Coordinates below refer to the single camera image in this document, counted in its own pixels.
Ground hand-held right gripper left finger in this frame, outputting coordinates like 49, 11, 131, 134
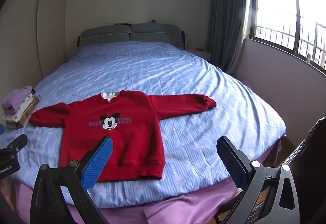
30, 136, 114, 224

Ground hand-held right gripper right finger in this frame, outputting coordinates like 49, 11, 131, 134
216, 136, 300, 224

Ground red cartoon print sweater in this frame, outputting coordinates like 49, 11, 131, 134
29, 90, 217, 182

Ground folded brown garment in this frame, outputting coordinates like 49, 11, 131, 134
5, 97, 40, 129

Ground folded white patterned garment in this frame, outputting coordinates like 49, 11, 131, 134
3, 92, 36, 123

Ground folded lilac garment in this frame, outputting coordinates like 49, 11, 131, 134
2, 86, 35, 114

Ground purple bed skirt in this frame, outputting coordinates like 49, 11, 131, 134
8, 180, 245, 224

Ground dark wicker chair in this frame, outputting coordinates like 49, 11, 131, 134
244, 116, 326, 224

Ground cream louvred wardrobe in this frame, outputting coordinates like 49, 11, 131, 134
0, 0, 70, 102

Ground blue floral striped bedsheet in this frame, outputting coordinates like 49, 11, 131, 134
0, 41, 287, 208

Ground white bedside table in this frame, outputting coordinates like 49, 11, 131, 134
185, 48, 212, 63

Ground grey padded headboard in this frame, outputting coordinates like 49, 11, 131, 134
76, 23, 185, 49

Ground grey-green curtain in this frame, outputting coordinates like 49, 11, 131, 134
207, 0, 252, 73

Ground barred window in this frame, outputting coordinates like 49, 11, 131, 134
248, 0, 326, 72

